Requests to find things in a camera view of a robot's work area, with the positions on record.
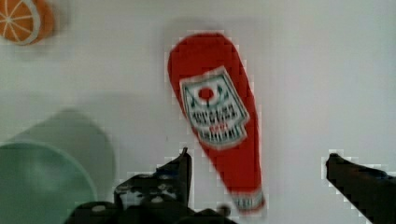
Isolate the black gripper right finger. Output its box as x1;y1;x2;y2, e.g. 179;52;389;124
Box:
326;153;396;224

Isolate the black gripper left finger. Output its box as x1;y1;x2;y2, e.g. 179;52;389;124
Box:
64;148;237;224

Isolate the red plush ketchup bottle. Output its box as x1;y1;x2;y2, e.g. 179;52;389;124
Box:
167;33;265;214

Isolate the green cup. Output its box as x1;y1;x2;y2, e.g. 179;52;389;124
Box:
0;109;115;224

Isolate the orange slice toy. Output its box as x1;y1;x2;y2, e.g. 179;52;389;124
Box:
0;0;54;46

